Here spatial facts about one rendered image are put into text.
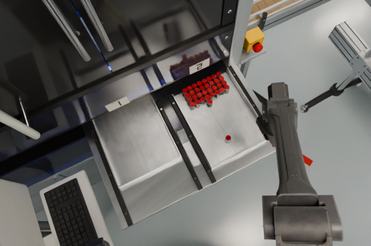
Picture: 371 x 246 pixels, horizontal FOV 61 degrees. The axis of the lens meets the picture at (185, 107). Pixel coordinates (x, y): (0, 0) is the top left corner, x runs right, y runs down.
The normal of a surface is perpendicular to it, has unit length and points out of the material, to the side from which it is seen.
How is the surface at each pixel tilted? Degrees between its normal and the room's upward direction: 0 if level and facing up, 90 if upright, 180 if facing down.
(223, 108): 0
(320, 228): 13
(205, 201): 0
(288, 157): 45
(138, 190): 0
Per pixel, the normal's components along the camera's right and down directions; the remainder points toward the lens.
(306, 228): -0.26, -0.31
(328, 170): -0.04, -0.36
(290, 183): -0.18, -0.89
